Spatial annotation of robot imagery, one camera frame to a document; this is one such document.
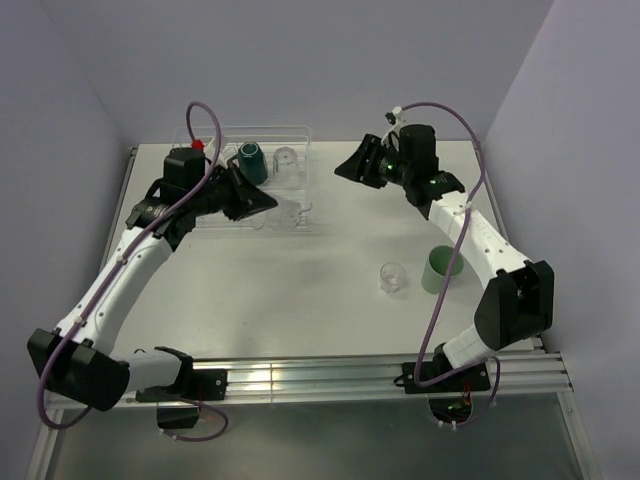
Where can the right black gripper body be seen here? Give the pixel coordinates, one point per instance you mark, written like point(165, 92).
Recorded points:
point(393, 170)

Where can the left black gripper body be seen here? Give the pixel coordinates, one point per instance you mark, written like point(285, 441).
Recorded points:
point(218, 195)

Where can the dark teal mug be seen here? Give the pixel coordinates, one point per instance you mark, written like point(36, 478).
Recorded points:
point(251, 161)

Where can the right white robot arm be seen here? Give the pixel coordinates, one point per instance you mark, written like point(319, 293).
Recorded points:
point(517, 302)

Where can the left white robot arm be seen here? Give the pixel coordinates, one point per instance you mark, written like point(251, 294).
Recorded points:
point(75, 359)

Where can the clear acrylic dish rack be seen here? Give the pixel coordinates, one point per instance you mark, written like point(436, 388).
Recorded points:
point(269, 138)

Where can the light green plastic cup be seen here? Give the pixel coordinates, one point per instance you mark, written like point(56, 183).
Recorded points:
point(435, 268)

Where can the small clear glass right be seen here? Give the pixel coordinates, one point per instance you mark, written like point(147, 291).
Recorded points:
point(392, 277)

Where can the black box under left base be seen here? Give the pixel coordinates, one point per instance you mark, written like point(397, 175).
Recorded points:
point(177, 418)

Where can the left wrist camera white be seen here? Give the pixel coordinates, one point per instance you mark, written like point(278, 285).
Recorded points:
point(208, 147)

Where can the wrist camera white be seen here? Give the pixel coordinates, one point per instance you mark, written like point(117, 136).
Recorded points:
point(208, 147)
point(396, 120)

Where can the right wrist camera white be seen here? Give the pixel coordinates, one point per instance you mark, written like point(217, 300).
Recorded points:
point(396, 120)

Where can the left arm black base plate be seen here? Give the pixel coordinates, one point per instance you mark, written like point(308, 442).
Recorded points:
point(204, 385)

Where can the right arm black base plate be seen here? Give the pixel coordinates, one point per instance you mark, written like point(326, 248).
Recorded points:
point(436, 377)

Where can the aluminium rail frame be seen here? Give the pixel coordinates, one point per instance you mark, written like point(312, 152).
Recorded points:
point(312, 346)

